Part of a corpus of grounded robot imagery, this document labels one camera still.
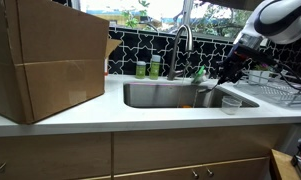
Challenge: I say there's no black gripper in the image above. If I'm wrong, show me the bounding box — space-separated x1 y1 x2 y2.
217 44 254 85

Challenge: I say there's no clear plastic cup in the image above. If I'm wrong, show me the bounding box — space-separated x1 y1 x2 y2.
221 95 243 116

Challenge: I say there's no white pot with plant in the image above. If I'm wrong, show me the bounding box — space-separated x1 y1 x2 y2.
248 62 274 85

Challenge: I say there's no green dish brush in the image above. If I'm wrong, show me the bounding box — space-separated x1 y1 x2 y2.
191 64 210 85

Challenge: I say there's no steel gooseneck faucet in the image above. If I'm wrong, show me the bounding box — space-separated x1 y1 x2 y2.
166 24 194 81

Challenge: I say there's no kitchen window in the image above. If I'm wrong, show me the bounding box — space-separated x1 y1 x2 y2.
71 0 268 47

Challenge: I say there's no green jar white lid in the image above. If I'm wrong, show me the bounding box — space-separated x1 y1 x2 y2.
148 54 162 81

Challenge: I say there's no wooden cabinet drawer front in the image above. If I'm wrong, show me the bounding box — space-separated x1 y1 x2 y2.
0 132 112 180
113 124 285 175

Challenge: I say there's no stainless steel sink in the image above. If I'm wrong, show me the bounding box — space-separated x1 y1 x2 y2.
123 82 260 109

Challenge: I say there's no short green soap bottle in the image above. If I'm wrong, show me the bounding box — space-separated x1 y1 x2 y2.
135 60 147 80

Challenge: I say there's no wooden cabinet door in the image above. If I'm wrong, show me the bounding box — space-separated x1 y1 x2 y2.
202 157 270 180
113 165 203 180

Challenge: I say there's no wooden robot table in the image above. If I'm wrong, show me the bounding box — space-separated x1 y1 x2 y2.
269 148 301 180

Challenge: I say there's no large brown cardboard box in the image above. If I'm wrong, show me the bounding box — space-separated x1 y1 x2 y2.
0 0 123 125

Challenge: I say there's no metal wire dish rack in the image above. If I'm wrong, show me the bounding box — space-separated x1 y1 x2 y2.
236 68 301 108
234 83 301 108

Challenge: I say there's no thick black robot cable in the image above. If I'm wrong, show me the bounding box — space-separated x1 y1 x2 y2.
238 43 301 93

